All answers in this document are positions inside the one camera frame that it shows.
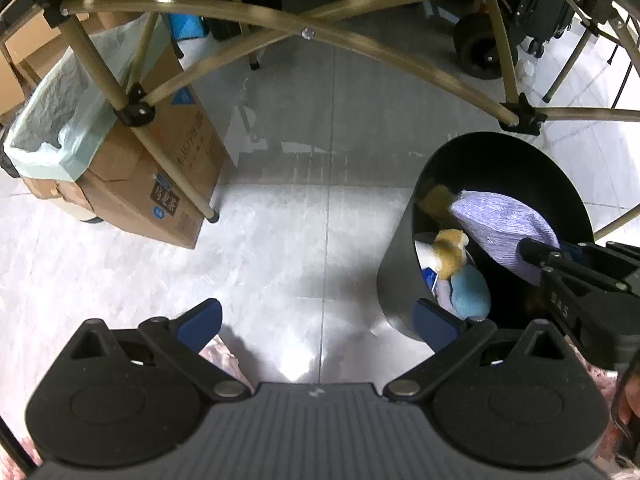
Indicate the plain brown cardboard box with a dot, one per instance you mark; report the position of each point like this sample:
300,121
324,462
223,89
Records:
30,45

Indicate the black round trash bin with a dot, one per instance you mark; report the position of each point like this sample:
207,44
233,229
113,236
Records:
400,270

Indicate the folding table frame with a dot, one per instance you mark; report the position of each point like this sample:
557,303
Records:
280,20

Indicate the green plastic liner bag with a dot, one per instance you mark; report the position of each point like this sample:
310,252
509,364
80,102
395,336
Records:
75,110

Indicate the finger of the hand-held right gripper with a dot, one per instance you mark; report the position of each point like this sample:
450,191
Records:
540,254

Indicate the cardboard box with liner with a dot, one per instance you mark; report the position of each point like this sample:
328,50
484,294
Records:
165,160

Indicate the light blue plush toy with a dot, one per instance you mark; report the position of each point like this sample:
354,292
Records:
470,290

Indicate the black hard case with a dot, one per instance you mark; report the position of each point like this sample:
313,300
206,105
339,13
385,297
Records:
545,15

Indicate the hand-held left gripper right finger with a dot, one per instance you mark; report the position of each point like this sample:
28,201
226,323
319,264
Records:
434,322

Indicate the blue flat item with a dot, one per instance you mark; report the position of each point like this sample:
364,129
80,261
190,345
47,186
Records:
185,22

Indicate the tan fuzzy item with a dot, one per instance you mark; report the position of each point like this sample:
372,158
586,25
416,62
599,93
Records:
437,201

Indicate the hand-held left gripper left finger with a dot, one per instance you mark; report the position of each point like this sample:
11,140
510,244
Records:
201,320

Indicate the yellow plush toy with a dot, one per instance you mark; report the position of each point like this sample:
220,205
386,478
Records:
450,252

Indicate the black cart wheel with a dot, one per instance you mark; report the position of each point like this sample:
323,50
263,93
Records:
475,45

